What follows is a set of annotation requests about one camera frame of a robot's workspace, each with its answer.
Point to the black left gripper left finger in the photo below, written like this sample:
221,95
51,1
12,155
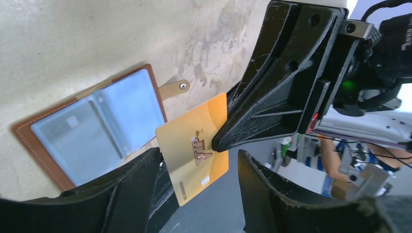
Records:
117,202

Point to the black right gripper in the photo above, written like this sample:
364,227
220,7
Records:
309,58

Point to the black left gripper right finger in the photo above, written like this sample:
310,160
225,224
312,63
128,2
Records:
273,204

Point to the brown leather card holder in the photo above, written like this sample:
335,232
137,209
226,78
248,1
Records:
92,132

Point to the gold VIP card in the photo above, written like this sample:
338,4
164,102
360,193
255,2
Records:
186,146

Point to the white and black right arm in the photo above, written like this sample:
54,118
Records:
392,128

